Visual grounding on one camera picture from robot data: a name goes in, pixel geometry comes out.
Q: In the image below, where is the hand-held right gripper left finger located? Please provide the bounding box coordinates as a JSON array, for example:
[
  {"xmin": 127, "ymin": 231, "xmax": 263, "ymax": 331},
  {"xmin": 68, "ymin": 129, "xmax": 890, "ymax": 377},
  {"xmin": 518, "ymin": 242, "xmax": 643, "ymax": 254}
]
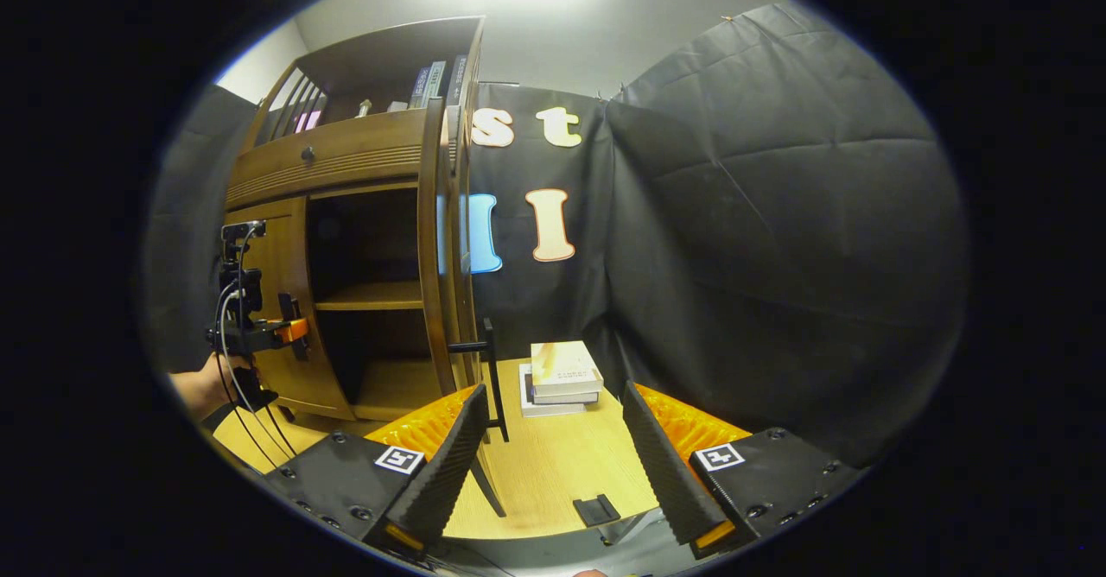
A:
[{"xmin": 264, "ymin": 384, "xmax": 491, "ymax": 554}]

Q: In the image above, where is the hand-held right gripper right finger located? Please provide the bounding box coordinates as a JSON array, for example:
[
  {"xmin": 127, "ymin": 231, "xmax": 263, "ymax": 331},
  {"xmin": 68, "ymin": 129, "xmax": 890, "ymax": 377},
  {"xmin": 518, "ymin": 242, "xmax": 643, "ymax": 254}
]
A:
[{"xmin": 620, "ymin": 381, "xmax": 865, "ymax": 561}]

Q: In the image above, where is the wooden shoe cabinet door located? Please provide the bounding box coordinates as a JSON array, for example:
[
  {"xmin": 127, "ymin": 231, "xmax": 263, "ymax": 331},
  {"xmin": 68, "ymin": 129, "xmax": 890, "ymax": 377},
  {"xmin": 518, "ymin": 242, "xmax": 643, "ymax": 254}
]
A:
[
  {"xmin": 417, "ymin": 100, "xmax": 511, "ymax": 519},
  {"xmin": 226, "ymin": 197, "xmax": 355, "ymax": 422}
]

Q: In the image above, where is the wooden double-door shoe cabinet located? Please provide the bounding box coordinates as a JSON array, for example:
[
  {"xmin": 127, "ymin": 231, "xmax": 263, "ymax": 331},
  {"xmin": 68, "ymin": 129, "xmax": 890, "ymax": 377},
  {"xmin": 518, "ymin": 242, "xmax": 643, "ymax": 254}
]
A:
[{"xmin": 223, "ymin": 16, "xmax": 485, "ymax": 422}]

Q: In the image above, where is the wooden cabinet inner shelf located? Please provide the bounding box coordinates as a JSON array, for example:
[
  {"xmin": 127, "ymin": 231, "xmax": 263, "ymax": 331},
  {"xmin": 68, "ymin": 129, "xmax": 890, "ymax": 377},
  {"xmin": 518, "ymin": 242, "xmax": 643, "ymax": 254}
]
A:
[{"xmin": 314, "ymin": 281, "xmax": 426, "ymax": 312}]

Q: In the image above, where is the small black plastic piece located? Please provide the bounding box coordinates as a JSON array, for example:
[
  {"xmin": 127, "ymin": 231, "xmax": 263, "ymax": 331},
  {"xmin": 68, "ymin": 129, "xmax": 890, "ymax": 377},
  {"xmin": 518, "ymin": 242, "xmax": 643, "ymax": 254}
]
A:
[{"xmin": 573, "ymin": 495, "xmax": 621, "ymax": 528}]

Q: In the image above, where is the thin grey book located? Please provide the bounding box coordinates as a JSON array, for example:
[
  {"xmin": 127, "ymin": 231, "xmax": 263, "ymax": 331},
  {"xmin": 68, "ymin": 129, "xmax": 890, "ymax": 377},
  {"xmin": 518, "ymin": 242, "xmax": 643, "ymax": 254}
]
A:
[{"xmin": 529, "ymin": 383, "xmax": 601, "ymax": 406}]

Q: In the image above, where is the beige book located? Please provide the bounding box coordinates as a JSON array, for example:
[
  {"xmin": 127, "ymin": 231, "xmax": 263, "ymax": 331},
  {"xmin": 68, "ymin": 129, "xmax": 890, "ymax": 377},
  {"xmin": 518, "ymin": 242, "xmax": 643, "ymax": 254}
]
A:
[{"xmin": 531, "ymin": 341, "xmax": 605, "ymax": 397}]

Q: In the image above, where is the wooden drawer with black knob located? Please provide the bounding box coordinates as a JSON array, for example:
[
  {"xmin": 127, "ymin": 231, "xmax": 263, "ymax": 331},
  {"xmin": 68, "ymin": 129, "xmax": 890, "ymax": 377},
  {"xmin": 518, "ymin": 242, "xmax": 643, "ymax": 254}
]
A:
[{"xmin": 226, "ymin": 111, "xmax": 429, "ymax": 211}]

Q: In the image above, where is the black backdrop cloth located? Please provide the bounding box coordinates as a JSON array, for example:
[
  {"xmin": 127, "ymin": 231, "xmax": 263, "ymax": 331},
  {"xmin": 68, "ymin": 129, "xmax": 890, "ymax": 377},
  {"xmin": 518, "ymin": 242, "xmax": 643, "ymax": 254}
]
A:
[{"xmin": 143, "ymin": 3, "xmax": 969, "ymax": 466}]

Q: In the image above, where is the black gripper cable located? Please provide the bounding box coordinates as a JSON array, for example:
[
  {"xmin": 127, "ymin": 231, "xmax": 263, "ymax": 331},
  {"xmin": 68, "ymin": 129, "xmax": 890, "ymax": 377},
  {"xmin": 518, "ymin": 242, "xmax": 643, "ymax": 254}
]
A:
[{"xmin": 214, "ymin": 231, "xmax": 299, "ymax": 466}]

